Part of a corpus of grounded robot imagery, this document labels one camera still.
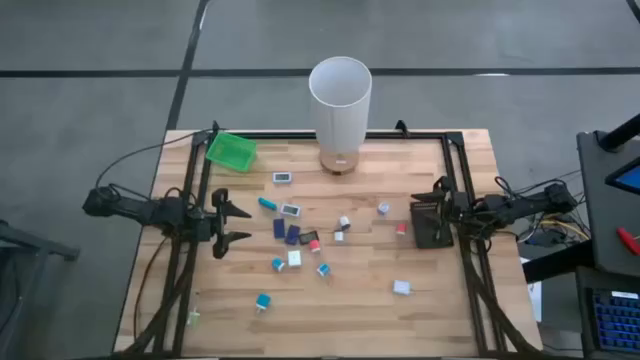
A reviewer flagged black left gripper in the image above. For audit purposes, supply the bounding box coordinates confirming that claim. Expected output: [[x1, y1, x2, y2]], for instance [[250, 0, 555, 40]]
[[192, 188, 253, 260]]

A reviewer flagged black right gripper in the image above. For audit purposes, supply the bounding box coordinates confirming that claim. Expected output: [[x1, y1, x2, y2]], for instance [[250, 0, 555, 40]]
[[410, 175, 474, 241]]

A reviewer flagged black plastic basket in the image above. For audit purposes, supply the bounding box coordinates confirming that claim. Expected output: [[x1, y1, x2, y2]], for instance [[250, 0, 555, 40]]
[[409, 200, 455, 250]]

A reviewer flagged green plastic basket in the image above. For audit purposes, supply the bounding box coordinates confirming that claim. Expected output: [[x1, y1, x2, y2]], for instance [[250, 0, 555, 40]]
[[204, 130, 259, 174]]

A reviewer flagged white shade wooden base lamp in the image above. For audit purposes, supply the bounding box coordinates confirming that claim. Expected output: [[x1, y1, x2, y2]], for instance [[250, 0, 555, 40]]
[[308, 55, 374, 176]]

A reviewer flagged white paper sheet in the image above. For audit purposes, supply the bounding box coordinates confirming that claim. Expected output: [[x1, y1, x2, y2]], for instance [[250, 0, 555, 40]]
[[519, 257, 544, 324]]

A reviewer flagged black equipment cart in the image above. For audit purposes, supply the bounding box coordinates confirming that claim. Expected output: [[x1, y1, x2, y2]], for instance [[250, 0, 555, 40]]
[[522, 112, 640, 360]]

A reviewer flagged blue screen tablet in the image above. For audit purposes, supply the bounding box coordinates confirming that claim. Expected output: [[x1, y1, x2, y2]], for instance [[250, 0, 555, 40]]
[[604, 157, 640, 196]]

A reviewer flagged grey metal stand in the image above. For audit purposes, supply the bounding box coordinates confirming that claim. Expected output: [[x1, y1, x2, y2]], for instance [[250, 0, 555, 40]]
[[0, 219, 81, 360]]

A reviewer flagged backlit keyboard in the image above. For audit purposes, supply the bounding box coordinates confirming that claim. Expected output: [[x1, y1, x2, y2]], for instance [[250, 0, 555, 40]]
[[589, 289, 640, 354]]

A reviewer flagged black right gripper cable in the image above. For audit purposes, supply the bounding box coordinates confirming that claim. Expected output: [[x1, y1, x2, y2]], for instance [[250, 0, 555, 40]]
[[494, 175, 566, 197]]

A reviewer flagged black aluminium table frame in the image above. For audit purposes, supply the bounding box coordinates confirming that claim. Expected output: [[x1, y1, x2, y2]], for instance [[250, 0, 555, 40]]
[[117, 128, 539, 359]]

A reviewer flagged brown cable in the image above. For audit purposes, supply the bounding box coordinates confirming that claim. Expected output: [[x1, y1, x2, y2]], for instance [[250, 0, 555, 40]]
[[132, 237, 169, 341]]

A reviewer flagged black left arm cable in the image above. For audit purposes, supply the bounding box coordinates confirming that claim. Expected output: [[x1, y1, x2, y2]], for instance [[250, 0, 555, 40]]
[[94, 128, 221, 189]]

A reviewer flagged yellow cable bundle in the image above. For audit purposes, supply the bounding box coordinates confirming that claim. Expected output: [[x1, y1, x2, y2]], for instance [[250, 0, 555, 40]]
[[519, 214, 594, 249]]

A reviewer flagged red handled tool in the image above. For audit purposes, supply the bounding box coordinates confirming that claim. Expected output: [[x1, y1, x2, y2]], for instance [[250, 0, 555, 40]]
[[615, 227, 640, 256]]

